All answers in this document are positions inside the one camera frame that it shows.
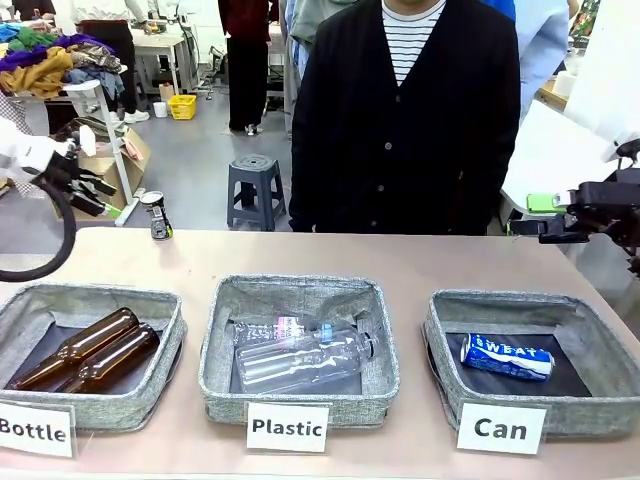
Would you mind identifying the person in light blue shirt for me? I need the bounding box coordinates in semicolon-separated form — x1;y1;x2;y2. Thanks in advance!
499;0;572;129

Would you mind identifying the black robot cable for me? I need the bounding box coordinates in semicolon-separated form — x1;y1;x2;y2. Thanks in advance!
0;172;78;283

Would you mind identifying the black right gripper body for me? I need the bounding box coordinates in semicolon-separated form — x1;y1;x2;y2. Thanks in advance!
573;168;640;247

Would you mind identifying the blue Sweat drink can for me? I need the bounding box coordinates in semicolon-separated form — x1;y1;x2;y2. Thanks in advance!
459;331;557;383

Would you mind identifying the white work desk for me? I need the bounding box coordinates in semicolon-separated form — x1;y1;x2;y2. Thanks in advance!
130;27;187;101

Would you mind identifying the grey fabric basket labelled Bottle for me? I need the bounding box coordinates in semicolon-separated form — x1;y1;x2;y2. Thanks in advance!
0;283;189;433

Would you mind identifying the grey fabric basket labelled Can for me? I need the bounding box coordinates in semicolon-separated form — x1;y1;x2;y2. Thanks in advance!
423;288;640;442

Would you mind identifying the colourful clothes pile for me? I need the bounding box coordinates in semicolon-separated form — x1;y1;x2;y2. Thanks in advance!
0;23;127;100

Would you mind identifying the grey fabric basket labelled Plastic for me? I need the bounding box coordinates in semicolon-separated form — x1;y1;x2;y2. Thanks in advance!
198;273;402;430

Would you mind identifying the person in black cardigan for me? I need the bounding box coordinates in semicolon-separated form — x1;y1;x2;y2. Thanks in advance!
288;0;522;237

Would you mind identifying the large clear plastic bottle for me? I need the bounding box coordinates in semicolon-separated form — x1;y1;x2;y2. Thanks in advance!
233;323;382;395

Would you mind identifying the pink label plastic bottle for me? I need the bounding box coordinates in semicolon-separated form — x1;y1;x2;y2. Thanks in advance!
228;314;361;347

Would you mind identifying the white Bottle label card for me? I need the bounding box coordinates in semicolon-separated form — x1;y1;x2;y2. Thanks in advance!
0;400;77;459

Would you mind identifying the person with white shoes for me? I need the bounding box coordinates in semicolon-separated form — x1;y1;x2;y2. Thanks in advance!
72;0;152;125

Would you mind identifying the person's left forearm black sleeve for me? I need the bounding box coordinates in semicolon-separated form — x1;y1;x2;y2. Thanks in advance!
485;109;522;214

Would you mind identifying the black drink can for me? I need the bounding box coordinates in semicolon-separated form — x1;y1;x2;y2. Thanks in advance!
139;190;175;243

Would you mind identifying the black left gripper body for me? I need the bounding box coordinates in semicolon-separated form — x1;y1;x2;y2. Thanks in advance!
28;144;86;202

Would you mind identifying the yellow plastic crate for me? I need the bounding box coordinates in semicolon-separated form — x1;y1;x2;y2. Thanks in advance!
166;93;198;122

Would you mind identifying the checked cloth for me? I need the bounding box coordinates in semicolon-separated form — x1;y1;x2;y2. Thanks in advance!
0;92;35;137

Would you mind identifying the white Plastic label card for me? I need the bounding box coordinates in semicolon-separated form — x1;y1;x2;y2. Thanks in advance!
245;400;331;454

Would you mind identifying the white Can label card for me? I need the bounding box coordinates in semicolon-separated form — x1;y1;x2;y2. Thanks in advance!
455;400;548;457

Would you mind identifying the grey plastic stool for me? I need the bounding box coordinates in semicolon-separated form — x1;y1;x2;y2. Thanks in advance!
225;154;289;233

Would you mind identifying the person's right forearm black sleeve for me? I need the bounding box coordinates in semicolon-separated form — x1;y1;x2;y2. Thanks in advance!
288;109;329;234

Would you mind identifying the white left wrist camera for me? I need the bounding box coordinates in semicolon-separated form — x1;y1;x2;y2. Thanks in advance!
73;124;100;157

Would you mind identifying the person in dark red top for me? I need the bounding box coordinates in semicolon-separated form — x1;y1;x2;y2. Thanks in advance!
217;0;274;137

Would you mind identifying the brown glass bottle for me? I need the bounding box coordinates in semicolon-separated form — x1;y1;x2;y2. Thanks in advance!
55;322;162;395
8;307;141;392

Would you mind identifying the brown cardboard box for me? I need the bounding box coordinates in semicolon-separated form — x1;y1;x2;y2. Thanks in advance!
48;117;152;222

